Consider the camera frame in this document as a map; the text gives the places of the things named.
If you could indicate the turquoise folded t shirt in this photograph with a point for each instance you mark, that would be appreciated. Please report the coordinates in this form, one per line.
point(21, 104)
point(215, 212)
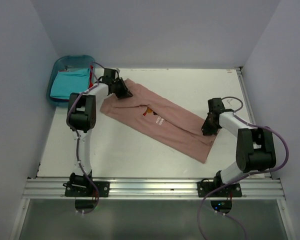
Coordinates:
point(68, 83)

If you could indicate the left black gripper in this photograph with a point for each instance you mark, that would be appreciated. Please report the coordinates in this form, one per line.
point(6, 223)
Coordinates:
point(124, 93)

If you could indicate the pink t shirt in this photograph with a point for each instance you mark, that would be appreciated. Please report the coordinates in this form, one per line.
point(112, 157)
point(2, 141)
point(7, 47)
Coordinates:
point(161, 120)

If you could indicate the aluminium rail frame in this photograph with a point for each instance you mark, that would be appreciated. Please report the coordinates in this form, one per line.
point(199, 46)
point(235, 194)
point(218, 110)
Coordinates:
point(156, 189)

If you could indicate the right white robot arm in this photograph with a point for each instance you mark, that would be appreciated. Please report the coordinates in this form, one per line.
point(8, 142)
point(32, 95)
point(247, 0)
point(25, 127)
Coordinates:
point(255, 151)

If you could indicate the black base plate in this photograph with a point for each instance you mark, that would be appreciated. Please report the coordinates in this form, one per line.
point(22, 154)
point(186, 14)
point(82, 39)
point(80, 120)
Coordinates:
point(218, 188)
point(72, 190)

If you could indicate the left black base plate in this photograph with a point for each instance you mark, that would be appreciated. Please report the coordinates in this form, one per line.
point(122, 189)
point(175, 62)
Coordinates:
point(72, 190)

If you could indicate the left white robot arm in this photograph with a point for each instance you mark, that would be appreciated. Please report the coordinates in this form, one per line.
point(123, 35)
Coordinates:
point(81, 119)

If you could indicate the teal plastic bin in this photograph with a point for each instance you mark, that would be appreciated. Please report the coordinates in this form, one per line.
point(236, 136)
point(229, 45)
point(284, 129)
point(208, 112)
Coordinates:
point(70, 74)

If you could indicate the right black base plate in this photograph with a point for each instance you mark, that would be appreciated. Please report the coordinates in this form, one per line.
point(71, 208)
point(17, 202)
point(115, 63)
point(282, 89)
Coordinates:
point(218, 188)

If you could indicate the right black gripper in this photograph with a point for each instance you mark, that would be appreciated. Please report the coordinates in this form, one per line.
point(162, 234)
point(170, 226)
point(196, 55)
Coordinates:
point(206, 130)

